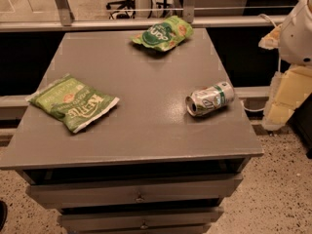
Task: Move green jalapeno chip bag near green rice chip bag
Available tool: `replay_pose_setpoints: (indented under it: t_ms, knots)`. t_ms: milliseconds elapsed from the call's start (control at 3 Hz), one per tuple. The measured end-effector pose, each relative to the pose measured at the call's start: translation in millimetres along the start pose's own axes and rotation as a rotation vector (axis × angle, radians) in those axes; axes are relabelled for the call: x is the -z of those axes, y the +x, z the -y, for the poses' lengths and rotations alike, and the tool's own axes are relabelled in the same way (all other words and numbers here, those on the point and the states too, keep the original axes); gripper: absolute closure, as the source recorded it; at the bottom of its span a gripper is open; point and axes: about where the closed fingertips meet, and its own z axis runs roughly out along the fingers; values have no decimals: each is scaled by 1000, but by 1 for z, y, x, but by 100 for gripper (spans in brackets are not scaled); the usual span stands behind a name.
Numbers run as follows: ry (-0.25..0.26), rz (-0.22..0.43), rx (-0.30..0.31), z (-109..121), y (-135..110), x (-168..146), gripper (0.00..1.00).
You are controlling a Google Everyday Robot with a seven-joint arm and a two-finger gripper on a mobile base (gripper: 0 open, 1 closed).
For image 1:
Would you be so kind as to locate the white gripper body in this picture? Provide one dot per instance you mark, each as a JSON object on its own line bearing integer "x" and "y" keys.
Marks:
{"x": 296, "y": 38}

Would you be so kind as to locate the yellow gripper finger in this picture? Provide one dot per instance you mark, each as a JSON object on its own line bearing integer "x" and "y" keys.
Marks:
{"x": 288, "y": 91}
{"x": 271, "y": 40}

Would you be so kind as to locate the green jalapeno Kettle chip bag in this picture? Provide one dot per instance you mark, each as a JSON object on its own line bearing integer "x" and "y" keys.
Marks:
{"x": 72, "y": 102}

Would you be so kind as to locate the green rice chip bag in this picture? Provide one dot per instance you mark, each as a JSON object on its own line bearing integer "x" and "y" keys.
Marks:
{"x": 166, "y": 35}

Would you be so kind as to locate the crushed silver green soda can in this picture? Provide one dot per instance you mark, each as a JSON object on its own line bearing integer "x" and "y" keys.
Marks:
{"x": 205, "y": 101}

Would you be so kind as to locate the top grey drawer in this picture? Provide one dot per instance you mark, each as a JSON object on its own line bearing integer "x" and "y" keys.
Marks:
{"x": 134, "y": 191}

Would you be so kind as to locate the grey drawer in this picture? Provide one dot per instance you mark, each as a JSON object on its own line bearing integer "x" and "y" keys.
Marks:
{"x": 134, "y": 191}
{"x": 142, "y": 220}

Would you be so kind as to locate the black office chair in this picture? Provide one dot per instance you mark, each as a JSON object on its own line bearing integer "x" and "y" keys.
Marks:
{"x": 121, "y": 10}

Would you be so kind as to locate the grey drawer cabinet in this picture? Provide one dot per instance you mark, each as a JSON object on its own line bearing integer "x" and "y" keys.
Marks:
{"x": 149, "y": 134}

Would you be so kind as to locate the metal window railing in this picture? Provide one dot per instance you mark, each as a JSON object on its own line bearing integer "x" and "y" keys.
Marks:
{"x": 78, "y": 15}

